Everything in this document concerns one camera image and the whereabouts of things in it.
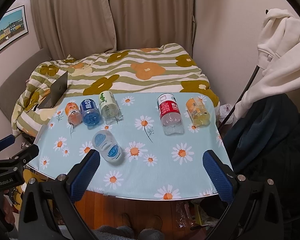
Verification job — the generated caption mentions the white plastic bag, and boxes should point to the white plastic bag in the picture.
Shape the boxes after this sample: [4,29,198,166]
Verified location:
[219,104,232,124]

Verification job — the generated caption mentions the green label plastic bottle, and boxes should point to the green label plastic bottle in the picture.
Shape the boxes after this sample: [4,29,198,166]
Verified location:
[98,91,122,121]

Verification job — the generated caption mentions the grey upholstered headboard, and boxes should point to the grey upholstered headboard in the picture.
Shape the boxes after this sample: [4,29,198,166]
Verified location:
[0,48,52,130]

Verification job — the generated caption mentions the light blue label plastic bottle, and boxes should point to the light blue label plastic bottle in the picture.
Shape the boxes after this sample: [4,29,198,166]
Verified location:
[92,130,122,165]

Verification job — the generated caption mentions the person's left hand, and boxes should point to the person's left hand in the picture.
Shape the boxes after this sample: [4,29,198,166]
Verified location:
[0,189,15,223]

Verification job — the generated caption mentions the brown slipper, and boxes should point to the brown slipper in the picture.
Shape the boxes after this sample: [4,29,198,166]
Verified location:
[121,212,138,230]
[140,215,163,231]

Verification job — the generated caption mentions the daisy print blue tablecloth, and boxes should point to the daisy print blue tablecloth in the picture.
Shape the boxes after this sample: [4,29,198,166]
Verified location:
[26,92,233,201]

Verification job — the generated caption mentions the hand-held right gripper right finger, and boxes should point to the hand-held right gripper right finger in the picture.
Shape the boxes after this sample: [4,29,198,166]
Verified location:
[202,149,284,240]

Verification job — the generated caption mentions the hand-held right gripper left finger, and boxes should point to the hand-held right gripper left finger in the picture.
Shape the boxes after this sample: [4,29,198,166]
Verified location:
[19,149,101,240]

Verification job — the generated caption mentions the dark jacket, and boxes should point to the dark jacket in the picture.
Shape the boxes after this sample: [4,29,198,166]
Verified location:
[222,94,300,230]

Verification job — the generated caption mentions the dark blue label plastic bottle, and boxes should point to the dark blue label plastic bottle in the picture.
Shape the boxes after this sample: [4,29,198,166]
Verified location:
[79,99,101,127]

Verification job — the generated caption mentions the grey laptop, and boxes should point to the grey laptop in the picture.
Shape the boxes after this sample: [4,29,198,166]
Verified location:
[37,70,69,110]

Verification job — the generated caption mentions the white hoodie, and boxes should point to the white hoodie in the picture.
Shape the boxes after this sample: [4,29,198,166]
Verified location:
[236,8,300,117]

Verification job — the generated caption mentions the yellow label plastic bottle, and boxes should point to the yellow label plastic bottle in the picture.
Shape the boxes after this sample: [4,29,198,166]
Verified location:
[185,97,211,127]

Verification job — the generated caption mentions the person's grey fleece legs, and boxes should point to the person's grey fleece legs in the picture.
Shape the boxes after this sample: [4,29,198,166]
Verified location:
[94,225,165,240]

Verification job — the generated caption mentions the striped floral blanket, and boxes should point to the striped floral blanket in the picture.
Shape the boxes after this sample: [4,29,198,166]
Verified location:
[11,43,220,137]

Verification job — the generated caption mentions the yellow cloth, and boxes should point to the yellow cloth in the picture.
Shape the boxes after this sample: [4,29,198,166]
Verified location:
[21,169,49,188]

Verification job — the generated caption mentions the beige curtain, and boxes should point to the beige curtain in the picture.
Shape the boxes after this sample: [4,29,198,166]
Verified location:
[109,0,197,55]
[30,0,117,60]

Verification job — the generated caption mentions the wall poster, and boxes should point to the wall poster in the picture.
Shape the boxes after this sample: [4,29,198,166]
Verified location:
[0,5,29,59]

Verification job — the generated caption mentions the black rack pole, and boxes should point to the black rack pole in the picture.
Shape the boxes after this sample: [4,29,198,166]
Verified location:
[219,65,260,130]

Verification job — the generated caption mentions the clear plastic packets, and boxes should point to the clear plastic packets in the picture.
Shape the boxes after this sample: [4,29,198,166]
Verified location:
[175,200,225,230]

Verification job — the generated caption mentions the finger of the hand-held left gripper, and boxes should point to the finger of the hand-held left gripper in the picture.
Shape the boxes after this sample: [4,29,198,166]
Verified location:
[0,134,17,161]
[0,144,40,173]

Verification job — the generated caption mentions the red label plastic bottle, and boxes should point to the red label plastic bottle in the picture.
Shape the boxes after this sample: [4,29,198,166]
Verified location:
[157,93,185,135]

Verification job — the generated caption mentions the orange label plastic bottle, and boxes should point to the orange label plastic bottle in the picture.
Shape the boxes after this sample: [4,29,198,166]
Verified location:
[65,102,82,126]

